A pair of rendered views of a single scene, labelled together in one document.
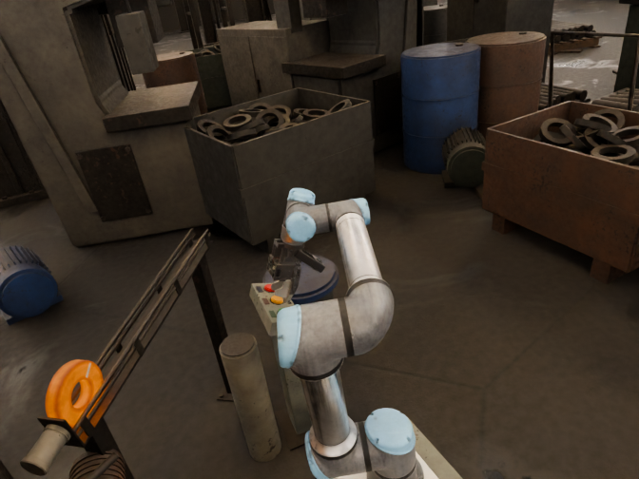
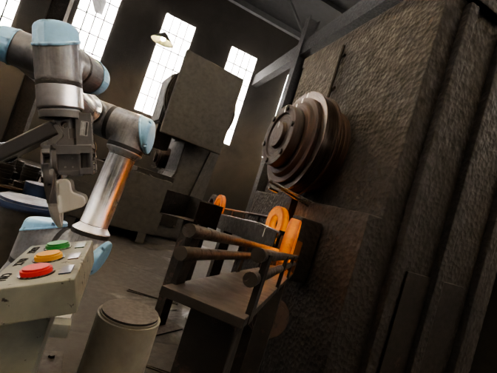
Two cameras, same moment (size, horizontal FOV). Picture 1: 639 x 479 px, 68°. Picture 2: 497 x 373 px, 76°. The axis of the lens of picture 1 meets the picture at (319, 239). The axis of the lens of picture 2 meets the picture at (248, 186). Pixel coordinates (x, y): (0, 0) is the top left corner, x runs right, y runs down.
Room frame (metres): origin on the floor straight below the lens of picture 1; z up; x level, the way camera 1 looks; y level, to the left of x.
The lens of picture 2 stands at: (1.80, 0.42, 0.79)
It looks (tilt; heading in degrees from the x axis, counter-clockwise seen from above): 3 degrees up; 177
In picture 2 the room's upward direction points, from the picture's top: 18 degrees clockwise
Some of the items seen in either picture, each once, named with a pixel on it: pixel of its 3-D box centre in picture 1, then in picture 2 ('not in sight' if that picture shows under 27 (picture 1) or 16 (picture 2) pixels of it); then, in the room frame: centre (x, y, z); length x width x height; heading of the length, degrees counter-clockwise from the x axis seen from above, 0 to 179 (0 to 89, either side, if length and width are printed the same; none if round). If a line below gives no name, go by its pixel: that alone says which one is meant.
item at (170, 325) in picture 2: not in sight; (175, 259); (-0.01, 0.23, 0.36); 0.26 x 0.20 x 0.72; 53
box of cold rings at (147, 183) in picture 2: not in sight; (115, 195); (-2.02, -0.87, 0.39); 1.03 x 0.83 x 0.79; 112
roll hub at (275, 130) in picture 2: not in sight; (281, 135); (0.40, 0.55, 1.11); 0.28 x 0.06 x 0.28; 18
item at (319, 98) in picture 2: not in sight; (299, 143); (0.37, 0.65, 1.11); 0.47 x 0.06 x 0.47; 18
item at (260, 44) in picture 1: (278, 85); not in sight; (4.84, 0.20, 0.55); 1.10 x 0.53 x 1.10; 38
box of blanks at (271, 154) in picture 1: (279, 162); not in sight; (3.10, 0.20, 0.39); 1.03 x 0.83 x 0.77; 123
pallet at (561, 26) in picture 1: (551, 35); not in sight; (7.72, -4.00, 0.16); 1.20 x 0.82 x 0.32; 8
